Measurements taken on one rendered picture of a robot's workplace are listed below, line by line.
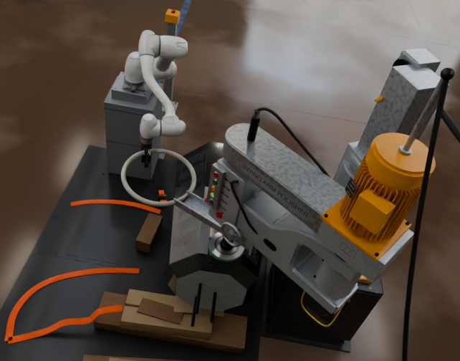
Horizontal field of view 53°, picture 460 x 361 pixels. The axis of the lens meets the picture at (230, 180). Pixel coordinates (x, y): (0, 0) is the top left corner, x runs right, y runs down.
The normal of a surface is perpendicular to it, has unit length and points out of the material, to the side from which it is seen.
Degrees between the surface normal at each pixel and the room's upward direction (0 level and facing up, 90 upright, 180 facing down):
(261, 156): 0
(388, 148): 0
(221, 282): 90
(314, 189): 0
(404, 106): 90
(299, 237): 90
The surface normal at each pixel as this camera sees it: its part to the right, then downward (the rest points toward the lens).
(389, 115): -0.91, 0.18
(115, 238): 0.14, -0.70
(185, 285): -0.08, 0.70
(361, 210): -0.70, 0.43
